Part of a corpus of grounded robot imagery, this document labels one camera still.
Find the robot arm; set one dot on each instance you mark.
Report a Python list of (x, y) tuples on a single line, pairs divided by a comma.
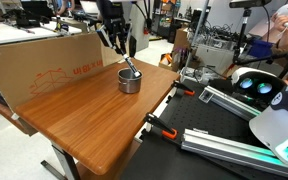
[(110, 10)]

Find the orange-handled black clamp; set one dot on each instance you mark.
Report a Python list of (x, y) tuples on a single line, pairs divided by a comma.
[(166, 131)]

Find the white VR headset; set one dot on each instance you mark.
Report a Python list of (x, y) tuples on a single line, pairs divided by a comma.
[(255, 87)]

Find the short aluminium extrusion rail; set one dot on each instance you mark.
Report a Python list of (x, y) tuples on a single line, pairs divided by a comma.
[(244, 111)]

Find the small steel pot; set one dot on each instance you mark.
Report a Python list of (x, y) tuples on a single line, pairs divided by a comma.
[(128, 82)]

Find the cardboard box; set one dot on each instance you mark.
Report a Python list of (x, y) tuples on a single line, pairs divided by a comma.
[(30, 69)]

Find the person's hand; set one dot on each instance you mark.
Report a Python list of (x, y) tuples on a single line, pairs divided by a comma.
[(280, 23)]

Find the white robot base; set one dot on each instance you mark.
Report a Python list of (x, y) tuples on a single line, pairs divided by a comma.
[(271, 126)]

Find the black and white marker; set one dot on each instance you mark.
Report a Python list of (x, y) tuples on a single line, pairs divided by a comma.
[(131, 65)]

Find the black perforated breadboard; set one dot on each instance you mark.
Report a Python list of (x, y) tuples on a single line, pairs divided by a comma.
[(160, 158)]

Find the wooden table top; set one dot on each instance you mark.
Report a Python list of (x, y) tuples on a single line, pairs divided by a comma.
[(91, 119)]

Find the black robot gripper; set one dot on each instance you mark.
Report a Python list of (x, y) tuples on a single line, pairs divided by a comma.
[(117, 27)]

